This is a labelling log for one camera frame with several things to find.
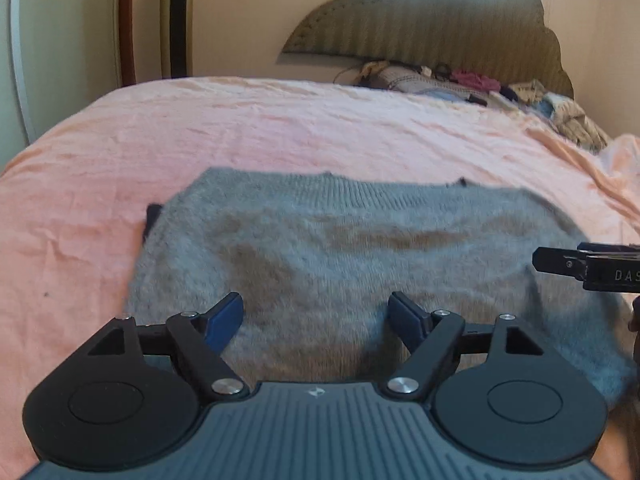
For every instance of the brown wooden door frame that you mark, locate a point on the brown wooden door frame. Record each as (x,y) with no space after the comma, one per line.
(125,10)

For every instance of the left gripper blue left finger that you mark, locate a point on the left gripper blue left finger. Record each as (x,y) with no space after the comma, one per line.
(198,341)

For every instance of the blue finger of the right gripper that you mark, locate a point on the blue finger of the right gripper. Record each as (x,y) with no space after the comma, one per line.
(559,261)

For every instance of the olive upholstered headboard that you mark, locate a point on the olive upholstered headboard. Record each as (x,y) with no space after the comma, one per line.
(505,40)

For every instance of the grey sweater with navy sleeves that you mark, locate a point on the grey sweater with navy sleeves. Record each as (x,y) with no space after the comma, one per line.
(315,259)

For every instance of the magenta garment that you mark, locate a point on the magenta garment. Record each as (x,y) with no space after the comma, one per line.
(475,81)

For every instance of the pile of patterned clothes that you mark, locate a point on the pile of patterned clothes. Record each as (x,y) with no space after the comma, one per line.
(563,114)

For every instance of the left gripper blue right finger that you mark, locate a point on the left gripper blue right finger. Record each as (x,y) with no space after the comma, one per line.
(432,340)

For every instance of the gold tower fan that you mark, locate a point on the gold tower fan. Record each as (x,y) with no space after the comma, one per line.
(176,18)

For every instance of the pink bed sheet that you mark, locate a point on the pink bed sheet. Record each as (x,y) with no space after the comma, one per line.
(73,203)

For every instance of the white wardrobe door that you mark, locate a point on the white wardrobe door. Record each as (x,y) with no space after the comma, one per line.
(57,57)

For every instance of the person's right hand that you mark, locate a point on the person's right hand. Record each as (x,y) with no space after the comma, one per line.
(634,327)

